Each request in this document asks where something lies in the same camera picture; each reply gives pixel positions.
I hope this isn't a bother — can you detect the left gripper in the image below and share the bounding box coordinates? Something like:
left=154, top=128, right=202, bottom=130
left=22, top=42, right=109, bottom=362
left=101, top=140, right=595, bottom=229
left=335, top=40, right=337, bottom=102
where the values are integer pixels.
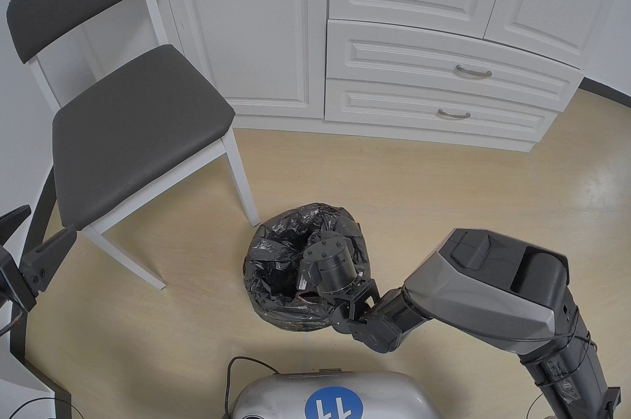
left=0, top=205, right=78, bottom=312

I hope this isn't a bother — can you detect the black plastic bag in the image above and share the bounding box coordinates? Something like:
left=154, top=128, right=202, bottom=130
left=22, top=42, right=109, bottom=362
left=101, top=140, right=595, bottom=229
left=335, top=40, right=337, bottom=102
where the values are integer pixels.
left=243, top=202, right=371, bottom=333

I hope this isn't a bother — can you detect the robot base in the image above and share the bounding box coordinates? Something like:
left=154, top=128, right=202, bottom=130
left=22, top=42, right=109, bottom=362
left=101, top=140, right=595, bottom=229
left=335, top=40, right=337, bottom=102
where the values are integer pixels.
left=231, top=370, right=437, bottom=419

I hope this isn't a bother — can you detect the white chair dark grey seat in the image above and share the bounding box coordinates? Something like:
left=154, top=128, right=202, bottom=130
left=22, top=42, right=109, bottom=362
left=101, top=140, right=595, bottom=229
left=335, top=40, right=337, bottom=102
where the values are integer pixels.
left=6, top=0, right=261, bottom=291

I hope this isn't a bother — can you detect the black cable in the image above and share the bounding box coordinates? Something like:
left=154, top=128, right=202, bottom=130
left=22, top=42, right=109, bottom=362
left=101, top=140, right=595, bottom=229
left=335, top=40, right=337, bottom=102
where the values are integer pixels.
left=224, top=356, right=283, bottom=419

